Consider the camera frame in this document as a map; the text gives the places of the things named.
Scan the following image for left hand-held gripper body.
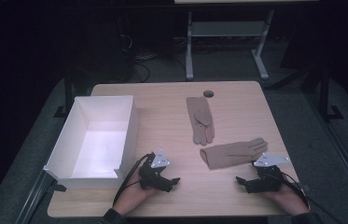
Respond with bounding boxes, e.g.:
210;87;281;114
137;148;172;190

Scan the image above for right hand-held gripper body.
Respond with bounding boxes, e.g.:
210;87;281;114
248;152;291;194

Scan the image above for beige glove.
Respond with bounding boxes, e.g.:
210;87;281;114
199;137;270;171
186;96;216;147

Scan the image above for white box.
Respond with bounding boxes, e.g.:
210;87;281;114
43;94;140;190

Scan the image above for person's left hand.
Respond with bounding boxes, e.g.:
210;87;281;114
112;170;160;217

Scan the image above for person's right hand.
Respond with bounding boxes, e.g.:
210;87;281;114
264;182;311;217

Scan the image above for black stand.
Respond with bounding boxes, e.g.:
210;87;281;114
316;66;345;123
52;66;77;119

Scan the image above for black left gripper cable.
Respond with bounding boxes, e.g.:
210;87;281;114
112;153;153;207

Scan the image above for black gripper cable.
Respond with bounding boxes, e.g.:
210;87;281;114
270;172;347;224
112;153;153;207

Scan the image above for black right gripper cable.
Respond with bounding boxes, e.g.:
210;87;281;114
270;172;347;224

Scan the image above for metal floor rail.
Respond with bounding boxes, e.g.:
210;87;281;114
14;170;55;224
304;92;348;217

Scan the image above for cables on floor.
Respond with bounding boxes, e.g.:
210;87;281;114
118;33;188;84

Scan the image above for grey metal table frame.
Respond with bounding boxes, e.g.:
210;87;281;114
185;9;276;82

